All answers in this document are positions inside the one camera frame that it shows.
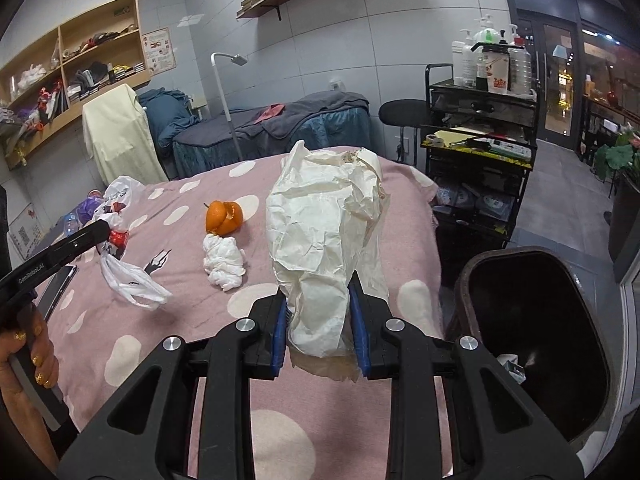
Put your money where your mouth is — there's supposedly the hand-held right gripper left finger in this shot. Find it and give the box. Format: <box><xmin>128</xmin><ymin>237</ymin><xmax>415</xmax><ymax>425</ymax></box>
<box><xmin>57</xmin><ymin>290</ymin><xmax>289</xmax><ymax>480</ymax></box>

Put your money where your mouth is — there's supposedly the massage bed with blue cover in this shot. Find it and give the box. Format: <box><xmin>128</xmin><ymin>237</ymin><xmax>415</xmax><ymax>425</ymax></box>
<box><xmin>170</xmin><ymin>91</ymin><xmax>373</xmax><ymax>178</ymax></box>

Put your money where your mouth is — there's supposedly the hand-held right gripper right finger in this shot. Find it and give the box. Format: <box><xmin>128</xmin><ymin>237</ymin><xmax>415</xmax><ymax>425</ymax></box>
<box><xmin>347</xmin><ymin>271</ymin><xmax>586</xmax><ymax>480</ymax></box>

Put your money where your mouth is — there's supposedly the orange fruit peel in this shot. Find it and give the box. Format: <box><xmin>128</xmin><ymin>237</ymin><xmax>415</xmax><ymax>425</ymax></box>
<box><xmin>203</xmin><ymin>200</ymin><xmax>246</xmax><ymax>237</ymax></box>

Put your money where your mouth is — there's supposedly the glass door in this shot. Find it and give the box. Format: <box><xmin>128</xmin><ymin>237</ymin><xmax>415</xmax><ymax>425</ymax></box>
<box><xmin>531</xmin><ymin>16</ymin><xmax>582</xmax><ymax>152</ymax></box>

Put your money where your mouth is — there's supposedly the purple crumpled wrapper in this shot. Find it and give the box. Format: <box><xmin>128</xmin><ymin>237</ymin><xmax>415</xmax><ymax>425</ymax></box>
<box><xmin>74</xmin><ymin>197</ymin><xmax>107</xmax><ymax>224</ymax></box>

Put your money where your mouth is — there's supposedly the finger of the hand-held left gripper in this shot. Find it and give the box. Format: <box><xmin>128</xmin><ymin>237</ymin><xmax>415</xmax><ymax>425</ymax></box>
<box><xmin>50</xmin><ymin>220</ymin><xmax>114</xmax><ymax>262</ymax></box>

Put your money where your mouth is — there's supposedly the clear bottle with red cap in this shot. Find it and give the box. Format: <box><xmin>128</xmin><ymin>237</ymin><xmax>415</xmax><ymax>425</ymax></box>
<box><xmin>509</xmin><ymin>36</ymin><xmax>534</xmax><ymax>97</ymax></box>

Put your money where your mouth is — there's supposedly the white printed plastic bag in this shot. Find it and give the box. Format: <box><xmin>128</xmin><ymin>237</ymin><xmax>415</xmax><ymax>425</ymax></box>
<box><xmin>92</xmin><ymin>176</ymin><xmax>172</xmax><ymax>310</ymax></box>

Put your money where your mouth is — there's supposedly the black trolley cart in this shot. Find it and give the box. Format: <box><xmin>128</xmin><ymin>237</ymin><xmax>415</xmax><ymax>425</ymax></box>
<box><xmin>419</xmin><ymin>62</ymin><xmax>538</xmax><ymax>281</ymax></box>

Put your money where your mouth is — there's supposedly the wall poster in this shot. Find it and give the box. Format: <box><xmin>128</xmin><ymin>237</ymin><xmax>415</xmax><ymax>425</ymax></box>
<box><xmin>142</xmin><ymin>27</ymin><xmax>177</xmax><ymax>76</ymax></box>

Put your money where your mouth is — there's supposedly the person's left forearm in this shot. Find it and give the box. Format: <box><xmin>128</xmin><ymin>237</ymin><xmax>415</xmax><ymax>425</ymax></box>
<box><xmin>0</xmin><ymin>390</ymin><xmax>58</xmax><ymax>472</ymax></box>

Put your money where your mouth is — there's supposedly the person's left hand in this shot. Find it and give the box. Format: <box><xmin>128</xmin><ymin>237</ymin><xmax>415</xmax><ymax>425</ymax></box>
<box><xmin>0</xmin><ymin>304</ymin><xmax>61</xmax><ymax>411</ymax></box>

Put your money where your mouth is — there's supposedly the white crumpled tissue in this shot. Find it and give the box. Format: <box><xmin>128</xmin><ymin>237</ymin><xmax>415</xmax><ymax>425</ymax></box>
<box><xmin>202</xmin><ymin>234</ymin><xmax>248</xmax><ymax>291</ymax></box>

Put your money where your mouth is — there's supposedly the white floor lamp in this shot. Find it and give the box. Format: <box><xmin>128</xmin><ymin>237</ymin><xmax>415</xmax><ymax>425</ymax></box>
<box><xmin>209</xmin><ymin>52</ymin><xmax>249</xmax><ymax>162</ymax></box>

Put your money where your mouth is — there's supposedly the smartphone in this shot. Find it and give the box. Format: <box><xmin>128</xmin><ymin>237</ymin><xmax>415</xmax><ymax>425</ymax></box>
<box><xmin>34</xmin><ymin>264</ymin><xmax>80</xmax><ymax>322</ymax></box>

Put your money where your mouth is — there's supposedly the blue bedding pile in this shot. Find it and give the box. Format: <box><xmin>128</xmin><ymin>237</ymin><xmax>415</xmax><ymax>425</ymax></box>
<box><xmin>139</xmin><ymin>87</ymin><xmax>200</xmax><ymax>150</ymax></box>

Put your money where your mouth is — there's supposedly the yellow paper pad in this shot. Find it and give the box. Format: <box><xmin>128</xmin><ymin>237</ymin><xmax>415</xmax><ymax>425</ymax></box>
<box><xmin>432</xmin><ymin>129</ymin><xmax>483</xmax><ymax>149</ymax></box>

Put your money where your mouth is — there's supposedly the dark brown trash bin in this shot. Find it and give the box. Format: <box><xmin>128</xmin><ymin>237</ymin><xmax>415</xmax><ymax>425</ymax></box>
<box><xmin>445</xmin><ymin>246</ymin><xmax>628</xmax><ymax>456</ymax></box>

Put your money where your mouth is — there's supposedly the white paper bag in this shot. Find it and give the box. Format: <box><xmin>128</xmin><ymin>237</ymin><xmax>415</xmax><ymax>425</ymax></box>
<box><xmin>265</xmin><ymin>140</ymin><xmax>392</xmax><ymax>382</ymax></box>

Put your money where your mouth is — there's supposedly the red cloth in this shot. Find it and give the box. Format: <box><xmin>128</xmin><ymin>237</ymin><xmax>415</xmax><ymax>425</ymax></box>
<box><xmin>255</xmin><ymin>103</ymin><xmax>287</xmax><ymax>125</ymax></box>

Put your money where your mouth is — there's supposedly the grey towel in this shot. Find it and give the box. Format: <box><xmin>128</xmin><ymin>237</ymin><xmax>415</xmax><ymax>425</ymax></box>
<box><xmin>235</xmin><ymin>91</ymin><xmax>370</xmax><ymax>140</ymax></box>

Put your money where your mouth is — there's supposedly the green pump bottle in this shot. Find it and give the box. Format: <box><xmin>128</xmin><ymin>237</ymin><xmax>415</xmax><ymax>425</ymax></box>
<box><xmin>473</xmin><ymin>14</ymin><xmax>498</xmax><ymax>47</ymax></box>

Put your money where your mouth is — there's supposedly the wooden cubby shelf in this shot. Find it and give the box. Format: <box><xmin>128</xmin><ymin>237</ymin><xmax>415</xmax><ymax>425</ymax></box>
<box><xmin>0</xmin><ymin>0</ymin><xmax>153</xmax><ymax>172</ymax></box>

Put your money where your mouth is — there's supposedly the pink polka dot blanket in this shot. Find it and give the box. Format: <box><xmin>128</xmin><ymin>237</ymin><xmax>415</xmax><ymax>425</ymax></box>
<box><xmin>30</xmin><ymin>146</ymin><xmax>446</xmax><ymax>480</ymax></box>

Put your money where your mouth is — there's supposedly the cream cloth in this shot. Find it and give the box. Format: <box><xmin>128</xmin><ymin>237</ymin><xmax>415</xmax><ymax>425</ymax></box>
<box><xmin>81</xmin><ymin>83</ymin><xmax>168</xmax><ymax>187</ymax></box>

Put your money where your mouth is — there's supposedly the green potted plant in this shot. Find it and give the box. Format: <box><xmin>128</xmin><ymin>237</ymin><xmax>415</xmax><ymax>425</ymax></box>
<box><xmin>594</xmin><ymin>131</ymin><xmax>640</xmax><ymax>183</ymax></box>

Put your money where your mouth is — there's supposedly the printed paper cup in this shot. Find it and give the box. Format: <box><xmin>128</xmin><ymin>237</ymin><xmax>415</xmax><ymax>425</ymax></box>
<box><xmin>481</xmin><ymin>45</ymin><xmax>512</xmax><ymax>96</ymax></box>

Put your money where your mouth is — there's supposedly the white pump bottle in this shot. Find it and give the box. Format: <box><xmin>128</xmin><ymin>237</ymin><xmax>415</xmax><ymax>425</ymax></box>
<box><xmin>452</xmin><ymin>27</ymin><xmax>479</xmax><ymax>88</ymax></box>

